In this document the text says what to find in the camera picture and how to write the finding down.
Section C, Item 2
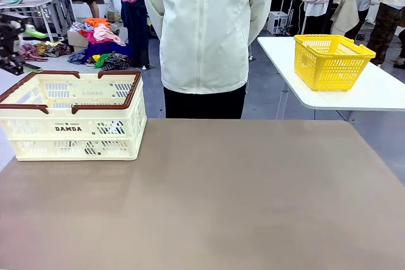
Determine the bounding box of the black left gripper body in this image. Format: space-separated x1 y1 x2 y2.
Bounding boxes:
0 13 16 62

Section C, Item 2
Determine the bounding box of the cream folding shopping basket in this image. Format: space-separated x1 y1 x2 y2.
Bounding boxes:
0 70 148 162

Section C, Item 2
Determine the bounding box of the yellow plastic basket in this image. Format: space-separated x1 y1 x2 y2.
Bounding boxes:
293 34 377 92

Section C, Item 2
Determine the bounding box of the small pile of patterned clothes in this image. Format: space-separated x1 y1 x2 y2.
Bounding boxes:
20 41 73 59

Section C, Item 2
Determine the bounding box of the grey metal work table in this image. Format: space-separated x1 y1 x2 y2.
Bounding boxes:
0 0 78 42

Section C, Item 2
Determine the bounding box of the cardboard box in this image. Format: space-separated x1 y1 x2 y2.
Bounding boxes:
66 28 91 52

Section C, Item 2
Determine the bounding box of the pile of colourful clothes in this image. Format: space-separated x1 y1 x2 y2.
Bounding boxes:
68 16 134 71

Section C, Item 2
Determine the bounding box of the person in white jacket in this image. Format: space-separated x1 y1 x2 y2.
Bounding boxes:
139 0 276 120

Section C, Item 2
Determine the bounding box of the white computer case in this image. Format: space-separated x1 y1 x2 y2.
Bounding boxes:
268 11 289 35

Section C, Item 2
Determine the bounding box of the beige hanging coat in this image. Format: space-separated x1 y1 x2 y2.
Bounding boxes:
331 0 360 37

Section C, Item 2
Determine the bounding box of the white side table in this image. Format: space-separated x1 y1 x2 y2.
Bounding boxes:
258 35 405 121

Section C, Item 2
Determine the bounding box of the person in cream jacket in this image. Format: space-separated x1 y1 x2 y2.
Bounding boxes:
366 0 405 70

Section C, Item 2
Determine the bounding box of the brown basket handle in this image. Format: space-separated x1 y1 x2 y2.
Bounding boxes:
72 70 142 115
0 70 80 115

